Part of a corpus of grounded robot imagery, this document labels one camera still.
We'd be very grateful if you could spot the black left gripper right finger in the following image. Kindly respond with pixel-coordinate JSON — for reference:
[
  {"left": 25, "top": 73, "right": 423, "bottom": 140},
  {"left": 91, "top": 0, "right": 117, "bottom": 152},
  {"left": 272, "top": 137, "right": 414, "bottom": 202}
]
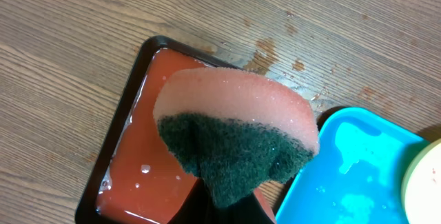
[{"left": 220, "top": 192, "right": 274, "bottom": 224}]

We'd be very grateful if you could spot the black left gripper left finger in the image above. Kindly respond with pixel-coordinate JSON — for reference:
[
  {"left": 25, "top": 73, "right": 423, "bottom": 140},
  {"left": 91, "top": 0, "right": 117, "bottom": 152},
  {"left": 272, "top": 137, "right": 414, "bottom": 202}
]
[{"left": 168, "top": 179, "right": 216, "bottom": 224}]

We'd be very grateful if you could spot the green plate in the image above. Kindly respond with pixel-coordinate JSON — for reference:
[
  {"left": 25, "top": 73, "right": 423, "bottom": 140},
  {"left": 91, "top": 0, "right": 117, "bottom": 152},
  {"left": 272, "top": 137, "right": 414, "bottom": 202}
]
[{"left": 401, "top": 139, "right": 440, "bottom": 224}]

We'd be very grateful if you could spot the black tray with red liquid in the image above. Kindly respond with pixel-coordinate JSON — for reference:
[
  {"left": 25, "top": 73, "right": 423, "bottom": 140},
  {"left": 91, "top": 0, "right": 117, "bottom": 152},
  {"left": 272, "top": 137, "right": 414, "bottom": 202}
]
[{"left": 74, "top": 35, "right": 276, "bottom": 224}]

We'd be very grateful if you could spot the teal plastic serving tray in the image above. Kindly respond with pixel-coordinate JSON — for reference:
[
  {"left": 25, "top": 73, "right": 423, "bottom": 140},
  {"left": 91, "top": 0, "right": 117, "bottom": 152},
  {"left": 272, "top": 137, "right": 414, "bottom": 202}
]
[{"left": 276, "top": 107, "right": 429, "bottom": 224}]

